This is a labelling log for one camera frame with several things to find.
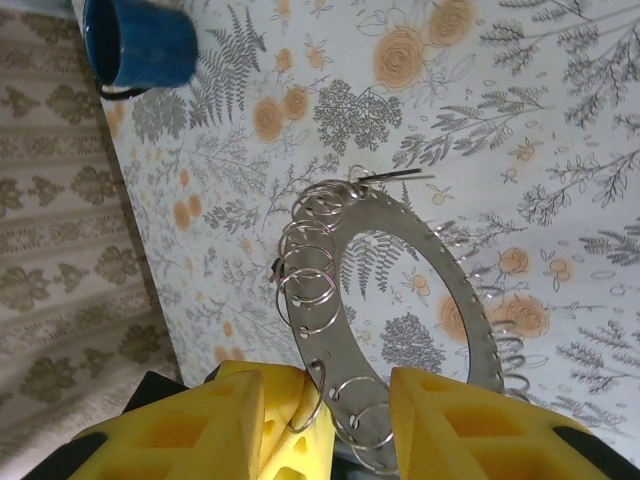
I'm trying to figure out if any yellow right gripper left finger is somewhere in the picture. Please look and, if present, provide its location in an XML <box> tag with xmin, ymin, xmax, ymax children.
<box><xmin>29</xmin><ymin>368</ymin><xmax>267</xmax><ymax>480</ymax></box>

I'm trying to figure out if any blue enamel mug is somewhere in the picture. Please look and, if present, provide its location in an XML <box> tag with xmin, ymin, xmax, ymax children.
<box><xmin>81</xmin><ymin>0</ymin><xmax>200</xmax><ymax>102</ymax></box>

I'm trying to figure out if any steel key ring disc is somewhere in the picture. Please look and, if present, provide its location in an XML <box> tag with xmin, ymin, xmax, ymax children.
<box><xmin>288</xmin><ymin>192</ymin><xmax>507</xmax><ymax>476</ymax></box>

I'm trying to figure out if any floral patterned table cover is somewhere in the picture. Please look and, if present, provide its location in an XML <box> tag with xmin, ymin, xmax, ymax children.
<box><xmin>69</xmin><ymin>0</ymin><xmax>640</xmax><ymax>451</ymax></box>

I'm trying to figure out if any silver split ring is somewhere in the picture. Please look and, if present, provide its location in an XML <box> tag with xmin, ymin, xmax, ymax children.
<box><xmin>285</xmin><ymin>360</ymin><xmax>330</xmax><ymax>435</ymax></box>

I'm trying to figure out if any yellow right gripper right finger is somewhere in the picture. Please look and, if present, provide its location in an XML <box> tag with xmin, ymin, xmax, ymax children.
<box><xmin>389</xmin><ymin>366</ymin><xmax>640</xmax><ymax>480</ymax></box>

